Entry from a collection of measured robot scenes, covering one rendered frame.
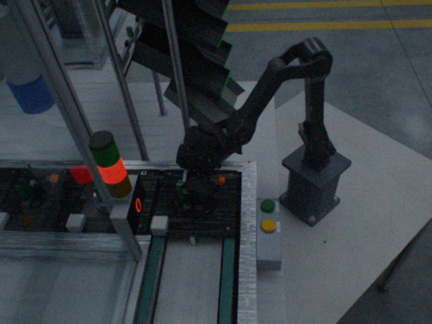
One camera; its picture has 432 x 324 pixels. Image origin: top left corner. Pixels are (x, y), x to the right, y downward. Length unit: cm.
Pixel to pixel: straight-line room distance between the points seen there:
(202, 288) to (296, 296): 26
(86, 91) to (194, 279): 111
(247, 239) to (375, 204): 47
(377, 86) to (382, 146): 181
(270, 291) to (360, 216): 39
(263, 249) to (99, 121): 93
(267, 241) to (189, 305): 27
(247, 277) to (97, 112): 103
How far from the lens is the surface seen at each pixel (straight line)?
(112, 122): 166
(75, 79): 199
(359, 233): 127
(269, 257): 106
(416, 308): 219
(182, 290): 108
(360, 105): 309
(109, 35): 106
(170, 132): 154
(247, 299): 102
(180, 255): 113
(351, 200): 133
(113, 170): 77
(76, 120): 70
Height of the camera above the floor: 190
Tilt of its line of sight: 47 degrees down
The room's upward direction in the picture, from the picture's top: 6 degrees counter-clockwise
